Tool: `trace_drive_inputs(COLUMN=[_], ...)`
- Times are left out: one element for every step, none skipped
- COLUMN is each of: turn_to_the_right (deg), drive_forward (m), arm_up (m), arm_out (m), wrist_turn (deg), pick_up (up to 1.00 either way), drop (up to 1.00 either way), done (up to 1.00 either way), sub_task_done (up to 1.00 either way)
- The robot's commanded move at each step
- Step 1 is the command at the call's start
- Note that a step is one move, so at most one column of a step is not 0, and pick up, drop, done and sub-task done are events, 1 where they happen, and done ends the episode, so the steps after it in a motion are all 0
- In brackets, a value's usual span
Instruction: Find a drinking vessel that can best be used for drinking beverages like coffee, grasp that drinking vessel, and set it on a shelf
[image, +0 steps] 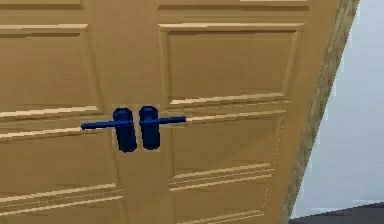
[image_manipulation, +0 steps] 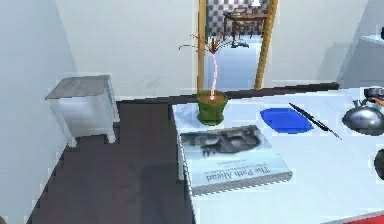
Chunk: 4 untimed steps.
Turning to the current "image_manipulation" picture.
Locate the brown wooden table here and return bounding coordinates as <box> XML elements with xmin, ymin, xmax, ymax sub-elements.
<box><xmin>222</xmin><ymin>8</ymin><xmax>270</xmax><ymax>41</ymax></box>

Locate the house plant in green pot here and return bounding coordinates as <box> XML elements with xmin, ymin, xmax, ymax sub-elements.
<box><xmin>178</xmin><ymin>31</ymin><xmax>234</xmax><ymax>127</ymax></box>

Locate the pale grey book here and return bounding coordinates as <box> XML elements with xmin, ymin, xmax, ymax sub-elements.
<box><xmin>179</xmin><ymin>124</ymin><xmax>294</xmax><ymax>197</ymax></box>

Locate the white side table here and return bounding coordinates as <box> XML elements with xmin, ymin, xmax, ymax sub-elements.
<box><xmin>44</xmin><ymin>74</ymin><xmax>121</xmax><ymax>148</ymax></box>

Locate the wooden door frame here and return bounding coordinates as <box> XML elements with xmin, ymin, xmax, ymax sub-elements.
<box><xmin>196</xmin><ymin>0</ymin><xmax>280</xmax><ymax>93</ymax></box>

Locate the blue plate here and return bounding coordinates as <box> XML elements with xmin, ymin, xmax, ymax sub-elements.
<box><xmin>259</xmin><ymin>107</ymin><xmax>315</xmax><ymax>135</ymax></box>

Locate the black round object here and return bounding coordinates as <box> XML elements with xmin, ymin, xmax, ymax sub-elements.
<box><xmin>373</xmin><ymin>148</ymin><xmax>384</xmax><ymax>181</ymax></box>

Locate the silver kettle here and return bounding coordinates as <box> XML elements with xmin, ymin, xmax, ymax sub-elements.
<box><xmin>341</xmin><ymin>87</ymin><xmax>384</xmax><ymax>137</ymax></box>

